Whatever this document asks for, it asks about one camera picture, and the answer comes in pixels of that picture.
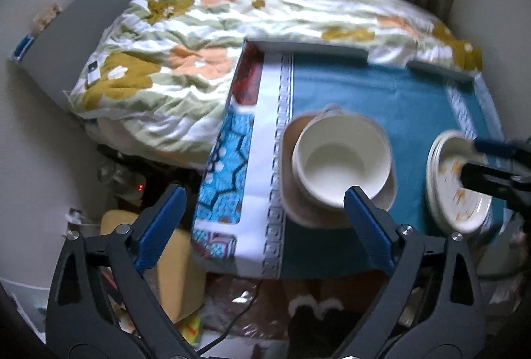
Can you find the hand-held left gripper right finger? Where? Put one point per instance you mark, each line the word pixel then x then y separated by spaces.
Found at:
pixel 369 226

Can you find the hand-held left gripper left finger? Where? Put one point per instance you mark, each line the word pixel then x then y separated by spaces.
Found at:
pixel 161 226

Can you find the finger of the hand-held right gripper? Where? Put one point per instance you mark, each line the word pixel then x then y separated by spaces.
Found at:
pixel 485 176
pixel 493 147

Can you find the plain white plate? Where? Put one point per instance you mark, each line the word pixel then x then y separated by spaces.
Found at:
pixel 431 180

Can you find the black device with red light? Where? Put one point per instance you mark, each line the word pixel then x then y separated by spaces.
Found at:
pixel 141 188

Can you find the yellow cushion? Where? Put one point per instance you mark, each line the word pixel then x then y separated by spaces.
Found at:
pixel 178 272

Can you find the pale pink plate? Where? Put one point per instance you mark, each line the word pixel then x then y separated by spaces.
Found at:
pixel 290 193

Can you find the dark fuzzy-trimmed slipper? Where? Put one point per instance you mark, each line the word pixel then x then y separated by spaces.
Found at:
pixel 300 321
pixel 336 315

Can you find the clear plastic sheet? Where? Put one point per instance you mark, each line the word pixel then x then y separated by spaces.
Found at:
pixel 236 301

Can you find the teal patterned tablecloth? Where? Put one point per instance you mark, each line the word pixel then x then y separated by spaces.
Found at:
pixel 373 93

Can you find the floral quilted blanket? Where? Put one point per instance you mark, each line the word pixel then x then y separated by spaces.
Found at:
pixel 186 31

